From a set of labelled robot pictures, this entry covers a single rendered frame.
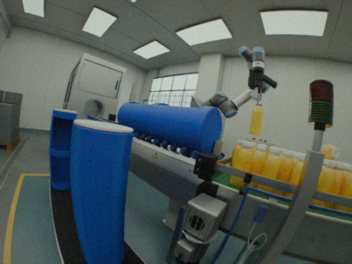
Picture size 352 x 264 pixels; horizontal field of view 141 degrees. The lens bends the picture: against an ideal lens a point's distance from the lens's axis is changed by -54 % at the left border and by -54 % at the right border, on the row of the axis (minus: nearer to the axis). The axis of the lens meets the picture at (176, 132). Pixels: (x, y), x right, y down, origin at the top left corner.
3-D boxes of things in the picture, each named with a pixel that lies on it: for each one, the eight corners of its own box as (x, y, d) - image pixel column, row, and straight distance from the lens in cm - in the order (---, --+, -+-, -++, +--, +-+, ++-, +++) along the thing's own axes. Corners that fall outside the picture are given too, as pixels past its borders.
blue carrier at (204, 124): (140, 129, 147) (142, 102, 145) (218, 151, 93) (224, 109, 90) (116, 131, 133) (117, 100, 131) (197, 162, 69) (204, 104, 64)
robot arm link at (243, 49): (254, 70, 150) (245, 41, 108) (262, 77, 147) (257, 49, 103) (246, 77, 148) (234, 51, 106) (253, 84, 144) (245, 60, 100)
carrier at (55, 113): (48, 181, 201) (55, 192, 177) (50, 108, 177) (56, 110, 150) (67, 177, 208) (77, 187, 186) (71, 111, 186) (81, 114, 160)
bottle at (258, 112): (262, 136, 80) (266, 106, 83) (258, 135, 74) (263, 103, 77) (251, 134, 83) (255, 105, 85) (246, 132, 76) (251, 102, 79)
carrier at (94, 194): (126, 271, 107) (121, 240, 123) (137, 136, 51) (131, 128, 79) (81, 270, 109) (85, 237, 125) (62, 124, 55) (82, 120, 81)
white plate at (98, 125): (136, 132, 51) (136, 136, 51) (131, 126, 78) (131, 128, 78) (64, 121, 55) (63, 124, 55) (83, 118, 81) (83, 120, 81)
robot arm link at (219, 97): (212, 100, 138) (223, 91, 137) (220, 110, 133) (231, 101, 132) (208, 97, 128) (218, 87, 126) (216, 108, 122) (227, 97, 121)
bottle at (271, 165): (257, 195, 56) (270, 152, 53) (253, 188, 62) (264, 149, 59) (273, 197, 59) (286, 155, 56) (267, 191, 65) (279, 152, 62)
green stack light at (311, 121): (304, 124, 40) (306, 105, 41) (326, 128, 42) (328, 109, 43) (311, 120, 34) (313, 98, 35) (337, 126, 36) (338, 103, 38)
